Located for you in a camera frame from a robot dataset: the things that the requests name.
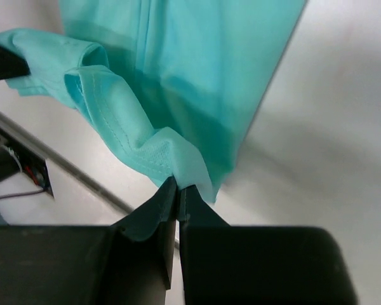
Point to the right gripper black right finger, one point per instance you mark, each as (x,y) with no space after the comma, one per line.
(225,264)

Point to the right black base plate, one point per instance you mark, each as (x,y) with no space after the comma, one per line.
(16,158)

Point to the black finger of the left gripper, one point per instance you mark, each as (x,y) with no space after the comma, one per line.
(11,65)

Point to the aluminium rail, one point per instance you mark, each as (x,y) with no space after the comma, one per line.
(16,132)

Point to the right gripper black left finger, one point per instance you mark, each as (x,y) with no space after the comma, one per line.
(128,262)

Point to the teal t shirt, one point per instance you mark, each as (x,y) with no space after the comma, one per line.
(170,86)

